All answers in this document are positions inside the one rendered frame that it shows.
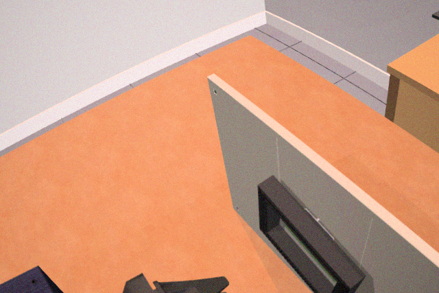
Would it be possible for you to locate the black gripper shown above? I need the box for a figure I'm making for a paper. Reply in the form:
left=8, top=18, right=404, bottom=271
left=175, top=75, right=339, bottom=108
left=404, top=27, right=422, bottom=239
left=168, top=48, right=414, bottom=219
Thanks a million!
left=122, top=273, right=229, bottom=293

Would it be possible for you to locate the grey flat panel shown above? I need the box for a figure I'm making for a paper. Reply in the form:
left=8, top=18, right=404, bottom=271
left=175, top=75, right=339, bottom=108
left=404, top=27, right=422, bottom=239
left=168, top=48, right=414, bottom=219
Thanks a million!
left=207, top=74, right=439, bottom=293

